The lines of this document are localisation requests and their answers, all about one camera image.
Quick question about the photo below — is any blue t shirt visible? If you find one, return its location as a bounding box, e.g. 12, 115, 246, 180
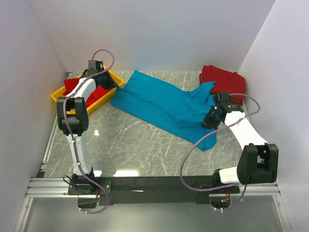
111, 71, 217, 151

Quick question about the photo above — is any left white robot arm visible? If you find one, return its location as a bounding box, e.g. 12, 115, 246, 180
52, 71, 124, 195

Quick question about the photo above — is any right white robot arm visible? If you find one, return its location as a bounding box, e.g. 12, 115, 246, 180
203, 106, 279, 193

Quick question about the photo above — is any folded green shirt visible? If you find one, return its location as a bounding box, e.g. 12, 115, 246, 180
211, 94, 240, 102

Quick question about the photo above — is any red t shirt in tray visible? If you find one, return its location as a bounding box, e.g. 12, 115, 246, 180
63, 78, 110, 108

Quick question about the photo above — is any folded dark red shirt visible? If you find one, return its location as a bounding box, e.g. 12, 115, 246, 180
199, 65, 246, 94

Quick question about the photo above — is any yellow plastic tray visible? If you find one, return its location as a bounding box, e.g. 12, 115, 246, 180
51, 71, 124, 115

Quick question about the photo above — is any black base beam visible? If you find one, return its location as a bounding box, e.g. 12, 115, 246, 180
68, 175, 240, 206

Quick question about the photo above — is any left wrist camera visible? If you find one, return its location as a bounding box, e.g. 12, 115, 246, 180
87, 60, 104, 76

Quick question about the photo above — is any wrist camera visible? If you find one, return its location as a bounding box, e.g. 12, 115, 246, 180
214, 92, 232, 107
87, 60, 104, 76

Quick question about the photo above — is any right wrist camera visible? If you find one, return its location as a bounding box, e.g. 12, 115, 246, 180
214, 92, 232, 107

